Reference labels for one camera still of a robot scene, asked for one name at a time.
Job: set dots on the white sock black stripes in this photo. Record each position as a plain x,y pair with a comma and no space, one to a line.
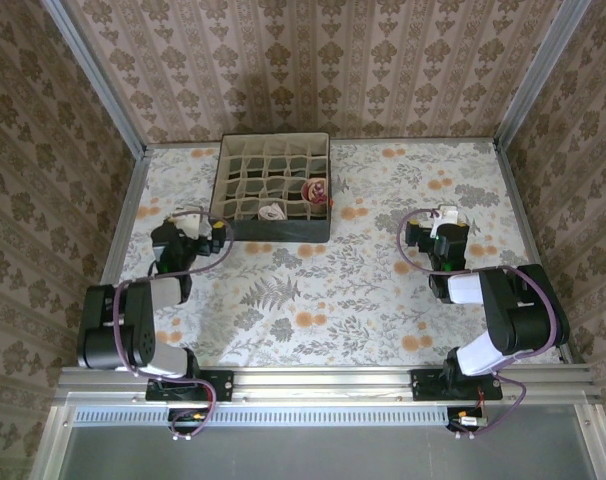
272,212

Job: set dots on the dark fabric divider organizer box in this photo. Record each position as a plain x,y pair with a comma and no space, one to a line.
283,231

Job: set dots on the maroon tan striped sock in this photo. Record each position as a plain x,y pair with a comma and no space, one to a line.
314,192

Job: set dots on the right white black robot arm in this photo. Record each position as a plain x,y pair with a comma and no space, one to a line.
513,310

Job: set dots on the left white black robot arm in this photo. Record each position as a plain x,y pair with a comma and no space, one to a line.
143,320

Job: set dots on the floral printed tablecloth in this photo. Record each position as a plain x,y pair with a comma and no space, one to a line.
383,340

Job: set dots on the right black connector plate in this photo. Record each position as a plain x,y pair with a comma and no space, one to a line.
455,417

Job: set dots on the black connector plate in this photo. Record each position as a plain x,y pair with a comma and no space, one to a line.
455,417
180,417

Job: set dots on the left black connector plate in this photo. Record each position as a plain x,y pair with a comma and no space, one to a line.
180,417

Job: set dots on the grey metal panel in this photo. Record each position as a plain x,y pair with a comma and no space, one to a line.
323,455

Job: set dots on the left aluminium side rail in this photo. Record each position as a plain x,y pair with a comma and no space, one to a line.
115,250

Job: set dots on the aluminium side rail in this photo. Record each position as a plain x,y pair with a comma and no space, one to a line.
533,250
115,250

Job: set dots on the right aluminium side rail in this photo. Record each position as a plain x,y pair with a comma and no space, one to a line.
533,250

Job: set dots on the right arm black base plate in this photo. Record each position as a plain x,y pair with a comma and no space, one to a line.
425,386

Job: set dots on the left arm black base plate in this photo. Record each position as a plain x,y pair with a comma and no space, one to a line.
223,386

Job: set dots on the right aluminium frame post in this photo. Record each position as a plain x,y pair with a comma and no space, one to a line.
539,75

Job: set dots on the aluminium frame post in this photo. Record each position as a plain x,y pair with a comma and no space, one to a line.
539,75
98,75

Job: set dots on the aluminium mounting rail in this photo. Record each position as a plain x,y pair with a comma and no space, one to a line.
323,382

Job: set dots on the left aluminium frame post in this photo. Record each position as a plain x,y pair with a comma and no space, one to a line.
98,75

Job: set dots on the left aluminium frame leg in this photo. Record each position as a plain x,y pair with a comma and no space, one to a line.
48,445

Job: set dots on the aluminium frame leg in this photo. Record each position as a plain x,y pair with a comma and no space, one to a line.
48,445
595,445

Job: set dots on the right aluminium frame leg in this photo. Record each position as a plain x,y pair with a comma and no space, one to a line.
595,445

